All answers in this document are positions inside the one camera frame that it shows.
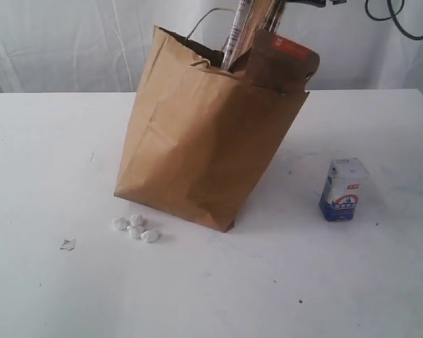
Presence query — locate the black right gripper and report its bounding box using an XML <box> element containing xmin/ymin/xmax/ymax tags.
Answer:
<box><xmin>288</xmin><ymin>0</ymin><xmax>342</xmax><ymax>7</ymax></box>

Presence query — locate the spaghetti package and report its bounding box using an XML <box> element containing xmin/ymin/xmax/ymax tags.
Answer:
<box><xmin>221</xmin><ymin>1</ymin><xmax>287</xmax><ymax>70</ymax></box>

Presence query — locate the brown kraft pouch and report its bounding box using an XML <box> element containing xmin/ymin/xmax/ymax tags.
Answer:
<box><xmin>245</xmin><ymin>30</ymin><xmax>320</xmax><ymax>93</ymax></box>

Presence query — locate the small blue white packet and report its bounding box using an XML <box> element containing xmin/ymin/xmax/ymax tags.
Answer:
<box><xmin>319</xmin><ymin>158</ymin><xmax>369</xmax><ymax>222</ymax></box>

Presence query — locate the white pebble cluster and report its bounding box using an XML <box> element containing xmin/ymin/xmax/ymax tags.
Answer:
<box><xmin>111</xmin><ymin>214</ymin><xmax>161</xmax><ymax>243</ymax></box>

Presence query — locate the brown paper bag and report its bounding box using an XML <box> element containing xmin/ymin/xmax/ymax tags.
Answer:
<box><xmin>114</xmin><ymin>26</ymin><xmax>308</xmax><ymax>232</ymax></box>

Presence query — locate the small clear plastic scrap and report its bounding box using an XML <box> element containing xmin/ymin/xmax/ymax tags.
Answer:
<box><xmin>60</xmin><ymin>239</ymin><xmax>76</xmax><ymax>251</ymax></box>

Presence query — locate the black cable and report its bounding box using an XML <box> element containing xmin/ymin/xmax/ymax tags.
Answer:
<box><xmin>364</xmin><ymin>0</ymin><xmax>423</xmax><ymax>40</ymax></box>

